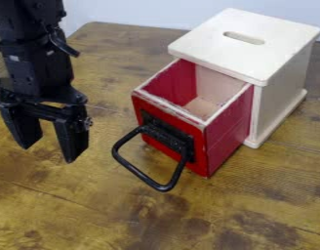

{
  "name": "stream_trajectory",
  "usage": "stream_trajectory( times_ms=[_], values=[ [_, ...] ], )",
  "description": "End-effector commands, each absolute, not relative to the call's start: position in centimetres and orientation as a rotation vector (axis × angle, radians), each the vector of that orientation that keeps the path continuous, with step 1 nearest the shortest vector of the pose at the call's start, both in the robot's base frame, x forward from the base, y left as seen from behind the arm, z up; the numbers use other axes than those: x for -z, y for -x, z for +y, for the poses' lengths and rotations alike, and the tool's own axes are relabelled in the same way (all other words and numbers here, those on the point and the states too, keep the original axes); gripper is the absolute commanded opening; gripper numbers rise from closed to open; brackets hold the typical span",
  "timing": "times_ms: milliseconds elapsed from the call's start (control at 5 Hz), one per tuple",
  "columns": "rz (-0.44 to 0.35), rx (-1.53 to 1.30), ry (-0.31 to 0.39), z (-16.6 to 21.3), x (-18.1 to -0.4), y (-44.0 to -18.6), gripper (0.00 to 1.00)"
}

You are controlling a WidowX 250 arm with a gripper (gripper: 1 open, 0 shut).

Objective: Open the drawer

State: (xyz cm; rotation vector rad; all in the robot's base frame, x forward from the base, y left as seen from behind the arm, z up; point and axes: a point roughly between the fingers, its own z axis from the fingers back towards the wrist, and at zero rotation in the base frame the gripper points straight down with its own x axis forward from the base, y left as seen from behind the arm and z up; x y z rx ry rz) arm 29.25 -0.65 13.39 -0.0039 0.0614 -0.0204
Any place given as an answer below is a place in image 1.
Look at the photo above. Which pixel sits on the red wooden drawer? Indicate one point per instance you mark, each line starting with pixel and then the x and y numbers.
pixel 204 104

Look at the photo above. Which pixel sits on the white wooden box cabinet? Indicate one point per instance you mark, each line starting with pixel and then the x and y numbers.
pixel 263 51

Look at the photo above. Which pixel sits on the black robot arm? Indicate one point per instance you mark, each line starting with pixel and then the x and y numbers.
pixel 33 20

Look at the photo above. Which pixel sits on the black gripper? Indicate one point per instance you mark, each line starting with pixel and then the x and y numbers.
pixel 37 92

